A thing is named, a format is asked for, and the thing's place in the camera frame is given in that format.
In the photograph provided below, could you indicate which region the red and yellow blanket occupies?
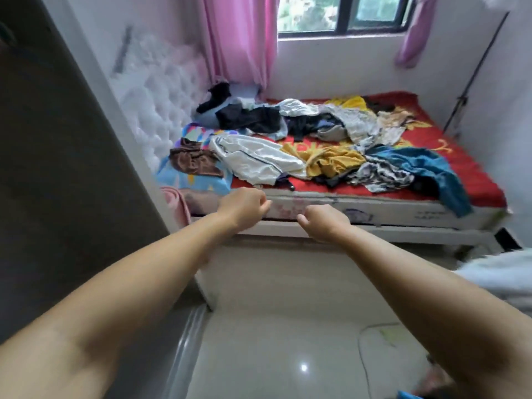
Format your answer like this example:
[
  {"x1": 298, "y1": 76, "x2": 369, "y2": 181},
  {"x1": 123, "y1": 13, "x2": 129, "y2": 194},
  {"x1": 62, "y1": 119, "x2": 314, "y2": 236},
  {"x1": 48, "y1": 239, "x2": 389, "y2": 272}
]
[{"x1": 154, "y1": 91, "x2": 512, "y2": 254}]

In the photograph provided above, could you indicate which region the person's left forearm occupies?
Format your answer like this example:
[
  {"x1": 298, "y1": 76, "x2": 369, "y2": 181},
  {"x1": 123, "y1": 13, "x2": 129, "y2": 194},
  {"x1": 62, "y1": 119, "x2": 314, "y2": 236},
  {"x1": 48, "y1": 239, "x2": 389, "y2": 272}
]
[{"x1": 0, "y1": 216, "x2": 242, "y2": 399}]

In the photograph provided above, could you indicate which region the narrow pink curtain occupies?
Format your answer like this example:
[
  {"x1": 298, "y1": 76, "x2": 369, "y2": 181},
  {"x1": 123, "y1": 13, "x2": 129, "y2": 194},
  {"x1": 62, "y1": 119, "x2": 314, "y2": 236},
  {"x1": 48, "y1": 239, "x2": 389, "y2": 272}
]
[{"x1": 395, "y1": 0, "x2": 437, "y2": 70}]

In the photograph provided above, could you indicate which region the person's right hand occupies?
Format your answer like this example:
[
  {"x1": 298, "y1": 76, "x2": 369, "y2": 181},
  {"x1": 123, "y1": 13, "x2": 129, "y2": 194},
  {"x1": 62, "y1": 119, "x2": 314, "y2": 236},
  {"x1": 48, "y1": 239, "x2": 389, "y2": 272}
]
[{"x1": 296, "y1": 203, "x2": 354, "y2": 243}]

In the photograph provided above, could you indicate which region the person's left hand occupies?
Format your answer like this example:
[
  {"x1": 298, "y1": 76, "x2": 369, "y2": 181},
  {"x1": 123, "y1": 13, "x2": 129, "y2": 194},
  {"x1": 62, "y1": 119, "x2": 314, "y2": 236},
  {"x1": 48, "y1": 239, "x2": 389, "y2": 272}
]
[{"x1": 216, "y1": 188, "x2": 273, "y2": 233}]

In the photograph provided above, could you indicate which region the blue patterned pillow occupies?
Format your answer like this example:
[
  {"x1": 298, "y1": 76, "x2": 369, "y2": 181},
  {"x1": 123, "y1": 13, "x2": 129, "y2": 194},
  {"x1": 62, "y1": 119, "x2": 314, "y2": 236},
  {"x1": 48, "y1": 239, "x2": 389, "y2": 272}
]
[{"x1": 156, "y1": 124, "x2": 238, "y2": 196}]

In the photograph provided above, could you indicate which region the white tufted headboard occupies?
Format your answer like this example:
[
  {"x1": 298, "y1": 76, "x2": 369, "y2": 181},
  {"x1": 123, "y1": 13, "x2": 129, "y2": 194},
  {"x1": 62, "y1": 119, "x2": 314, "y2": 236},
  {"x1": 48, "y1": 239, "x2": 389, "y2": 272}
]
[{"x1": 108, "y1": 29, "x2": 209, "y2": 175}]

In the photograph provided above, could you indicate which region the pile of mixed clothes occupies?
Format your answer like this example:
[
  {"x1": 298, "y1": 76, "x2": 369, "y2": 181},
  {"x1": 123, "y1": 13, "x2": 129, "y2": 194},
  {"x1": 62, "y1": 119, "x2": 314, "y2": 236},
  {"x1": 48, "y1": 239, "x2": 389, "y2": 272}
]
[{"x1": 195, "y1": 81, "x2": 473, "y2": 217}]

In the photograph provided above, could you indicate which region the white fluffy sweater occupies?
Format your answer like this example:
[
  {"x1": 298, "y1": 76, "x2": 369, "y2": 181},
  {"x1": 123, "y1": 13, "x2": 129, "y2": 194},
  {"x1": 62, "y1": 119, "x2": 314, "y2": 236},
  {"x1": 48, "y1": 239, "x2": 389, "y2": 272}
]
[{"x1": 456, "y1": 249, "x2": 532, "y2": 316}]

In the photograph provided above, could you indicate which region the grey wardrobe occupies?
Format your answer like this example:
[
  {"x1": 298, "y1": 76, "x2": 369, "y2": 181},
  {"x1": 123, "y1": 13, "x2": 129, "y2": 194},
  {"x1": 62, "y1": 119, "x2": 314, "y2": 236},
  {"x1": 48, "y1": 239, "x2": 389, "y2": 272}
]
[{"x1": 0, "y1": 0, "x2": 213, "y2": 399}]

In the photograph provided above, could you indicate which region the brown top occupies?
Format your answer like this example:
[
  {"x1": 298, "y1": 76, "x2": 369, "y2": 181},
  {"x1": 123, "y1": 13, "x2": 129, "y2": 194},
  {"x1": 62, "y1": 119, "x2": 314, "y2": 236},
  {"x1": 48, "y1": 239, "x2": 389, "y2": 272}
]
[{"x1": 170, "y1": 147, "x2": 226, "y2": 178}]

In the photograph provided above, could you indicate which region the wide pink curtain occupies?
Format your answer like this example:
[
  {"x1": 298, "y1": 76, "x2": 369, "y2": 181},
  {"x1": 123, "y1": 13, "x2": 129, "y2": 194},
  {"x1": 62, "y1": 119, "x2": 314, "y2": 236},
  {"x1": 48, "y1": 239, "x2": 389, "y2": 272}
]
[{"x1": 198, "y1": 0, "x2": 279, "y2": 96}]

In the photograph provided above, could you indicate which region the black floor lamp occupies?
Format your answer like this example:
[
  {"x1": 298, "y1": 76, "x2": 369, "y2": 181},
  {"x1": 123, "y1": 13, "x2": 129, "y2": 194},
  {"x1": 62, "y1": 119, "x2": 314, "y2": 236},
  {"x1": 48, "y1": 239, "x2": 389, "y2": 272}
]
[{"x1": 443, "y1": 0, "x2": 525, "y2": 136}]

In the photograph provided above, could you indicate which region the pink fabric item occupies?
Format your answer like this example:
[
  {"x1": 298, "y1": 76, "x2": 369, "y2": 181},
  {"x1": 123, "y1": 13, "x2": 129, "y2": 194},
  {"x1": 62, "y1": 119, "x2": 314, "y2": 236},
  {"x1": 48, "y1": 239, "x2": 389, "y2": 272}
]
[{"x1": 160, "y1": 187, "x2": 192, "y2": 229}]

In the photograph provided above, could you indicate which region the person's right forearm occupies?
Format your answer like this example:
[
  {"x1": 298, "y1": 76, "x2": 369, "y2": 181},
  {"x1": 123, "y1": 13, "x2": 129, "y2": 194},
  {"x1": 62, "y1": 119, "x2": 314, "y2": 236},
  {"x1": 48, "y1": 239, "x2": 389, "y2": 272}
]
[{"x1": 332, "y1": 224, "x2": 532, "y2": 399}]

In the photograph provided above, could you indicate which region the dark framed window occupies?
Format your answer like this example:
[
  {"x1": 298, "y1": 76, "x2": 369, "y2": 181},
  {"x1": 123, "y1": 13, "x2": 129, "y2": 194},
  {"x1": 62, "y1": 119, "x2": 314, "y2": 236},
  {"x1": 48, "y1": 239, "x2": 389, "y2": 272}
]
[{"x1": 277, "y1": 0, "x2": 417, "y2": 38}]

